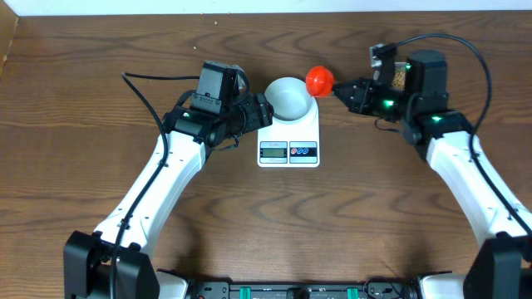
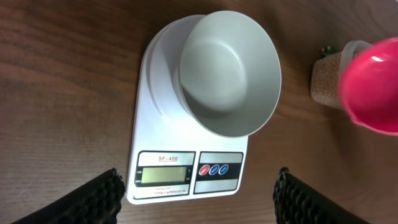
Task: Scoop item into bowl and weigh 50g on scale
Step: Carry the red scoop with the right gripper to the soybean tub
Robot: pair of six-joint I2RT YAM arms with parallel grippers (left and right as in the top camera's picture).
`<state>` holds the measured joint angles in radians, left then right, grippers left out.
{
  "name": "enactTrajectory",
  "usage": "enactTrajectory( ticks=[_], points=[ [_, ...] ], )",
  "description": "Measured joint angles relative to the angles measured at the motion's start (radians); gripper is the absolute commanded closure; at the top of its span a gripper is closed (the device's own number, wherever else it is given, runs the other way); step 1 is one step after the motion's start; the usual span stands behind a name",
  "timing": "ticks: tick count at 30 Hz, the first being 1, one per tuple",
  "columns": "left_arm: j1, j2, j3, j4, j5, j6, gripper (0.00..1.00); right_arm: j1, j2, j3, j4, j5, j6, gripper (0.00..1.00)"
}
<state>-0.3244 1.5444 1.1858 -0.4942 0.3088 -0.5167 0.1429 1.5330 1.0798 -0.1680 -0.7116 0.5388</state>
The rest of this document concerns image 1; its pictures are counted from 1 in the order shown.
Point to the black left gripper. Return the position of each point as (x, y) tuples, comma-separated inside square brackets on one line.
[(256, 116)]

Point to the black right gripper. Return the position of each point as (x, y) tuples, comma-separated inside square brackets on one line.
[(360, 102)]

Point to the red plastic measuring scoop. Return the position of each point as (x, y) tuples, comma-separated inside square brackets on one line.
[(319, 81)]

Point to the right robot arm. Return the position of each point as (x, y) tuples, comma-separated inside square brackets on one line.
[(444, 138)]

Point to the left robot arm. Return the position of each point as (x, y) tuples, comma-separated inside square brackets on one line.
[(115, 260)]

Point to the light grey bowl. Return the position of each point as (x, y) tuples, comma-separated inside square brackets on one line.
[(289, 98)]

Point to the white digital kitchen scale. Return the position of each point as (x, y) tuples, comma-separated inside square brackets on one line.
[(291, 144)]

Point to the clear plastic container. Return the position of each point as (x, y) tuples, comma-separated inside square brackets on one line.
[(401, 65)]

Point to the pile of soybeans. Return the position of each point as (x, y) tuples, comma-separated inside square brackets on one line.
[(399, 79)]

